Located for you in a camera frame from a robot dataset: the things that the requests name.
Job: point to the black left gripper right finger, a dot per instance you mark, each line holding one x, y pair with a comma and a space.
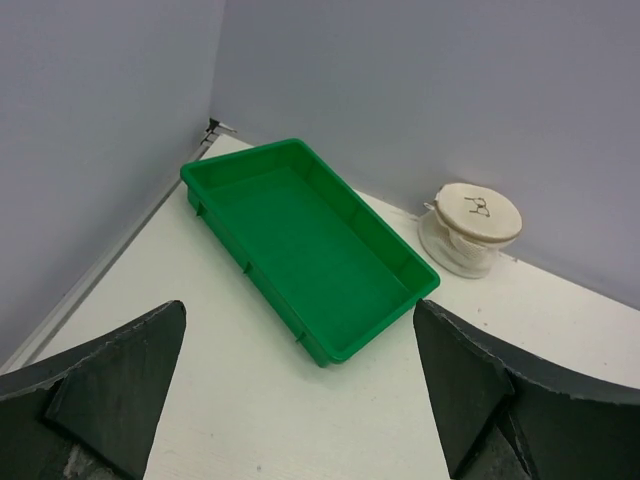
504, 413

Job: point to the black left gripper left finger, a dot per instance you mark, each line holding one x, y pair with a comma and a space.
92, 411

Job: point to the white round mesh laundry bag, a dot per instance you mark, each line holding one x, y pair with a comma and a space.
466, 226

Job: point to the green plastic tray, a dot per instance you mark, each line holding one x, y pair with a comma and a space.
334, 271

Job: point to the aluminium table edge rail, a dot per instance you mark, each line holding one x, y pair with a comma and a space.
67, 205

